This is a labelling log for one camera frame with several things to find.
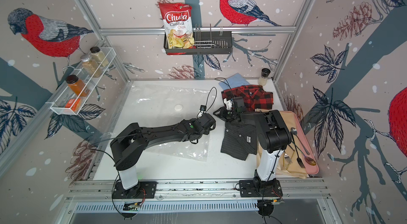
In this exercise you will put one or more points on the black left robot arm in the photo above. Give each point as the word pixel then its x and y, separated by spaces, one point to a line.
pixel 128 147

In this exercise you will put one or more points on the black wire wall basket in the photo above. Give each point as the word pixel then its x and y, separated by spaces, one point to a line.
pixel 199 43

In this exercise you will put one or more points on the clear acrylic wall shelf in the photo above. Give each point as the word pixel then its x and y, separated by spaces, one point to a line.
pixel 58 105

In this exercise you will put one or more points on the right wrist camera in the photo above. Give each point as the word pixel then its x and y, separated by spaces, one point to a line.
pixel 230 104

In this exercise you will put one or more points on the red Chuba cassava chips bag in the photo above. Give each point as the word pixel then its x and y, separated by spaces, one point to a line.
pixel 178 26

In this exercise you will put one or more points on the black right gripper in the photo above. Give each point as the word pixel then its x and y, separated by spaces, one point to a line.
pixel 221 113

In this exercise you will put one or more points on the clear plastic vacuum bag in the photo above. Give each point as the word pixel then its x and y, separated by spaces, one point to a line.
pixel 153 106

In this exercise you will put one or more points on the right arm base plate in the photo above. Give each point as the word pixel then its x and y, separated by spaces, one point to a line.
pixel 252 188

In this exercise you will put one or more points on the pepper grinder black cap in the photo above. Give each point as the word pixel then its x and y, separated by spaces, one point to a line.
pixel 263 79

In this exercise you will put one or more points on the orange sauce jar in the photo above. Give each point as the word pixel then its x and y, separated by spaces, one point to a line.
pixel 77 86

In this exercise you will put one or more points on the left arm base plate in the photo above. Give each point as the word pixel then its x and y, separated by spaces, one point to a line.
pixel 143 190

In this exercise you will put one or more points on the grey pinstriped shirt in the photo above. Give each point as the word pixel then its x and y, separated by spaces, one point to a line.
pixel 240 140

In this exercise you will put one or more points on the small orange box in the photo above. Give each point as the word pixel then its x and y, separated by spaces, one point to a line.
pixel 74 104

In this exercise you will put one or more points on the light blue folded cloth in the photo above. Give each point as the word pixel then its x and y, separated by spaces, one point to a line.
pixel 234 81

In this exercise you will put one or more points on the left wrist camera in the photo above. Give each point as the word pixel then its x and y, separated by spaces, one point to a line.
pixel 203 108

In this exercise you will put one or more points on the red black plaid shirt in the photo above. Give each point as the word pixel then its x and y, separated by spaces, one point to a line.
pixel 254 96

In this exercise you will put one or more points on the pink tray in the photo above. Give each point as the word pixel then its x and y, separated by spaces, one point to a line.
pixel 308 147

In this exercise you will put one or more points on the spice jar black lid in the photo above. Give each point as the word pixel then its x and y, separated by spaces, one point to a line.
pixel 99 56

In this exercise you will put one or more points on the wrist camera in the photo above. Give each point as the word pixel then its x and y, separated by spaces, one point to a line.
pixel 230 104
pixel 203 108

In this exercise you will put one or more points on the gold spoon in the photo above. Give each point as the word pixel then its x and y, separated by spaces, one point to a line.
pixel 308 159

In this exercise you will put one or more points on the silver spoon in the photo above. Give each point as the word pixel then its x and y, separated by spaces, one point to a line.
pixel 295 133

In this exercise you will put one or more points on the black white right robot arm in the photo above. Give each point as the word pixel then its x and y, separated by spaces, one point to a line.
pixel 273 139

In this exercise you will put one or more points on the aluminium mounting rail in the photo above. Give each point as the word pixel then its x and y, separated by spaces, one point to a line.
pixel 201 189

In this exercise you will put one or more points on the beige folded cloth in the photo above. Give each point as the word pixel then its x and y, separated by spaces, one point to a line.
pixel 286 163

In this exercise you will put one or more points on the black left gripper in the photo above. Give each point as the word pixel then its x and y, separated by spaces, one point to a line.
pixel 206 133

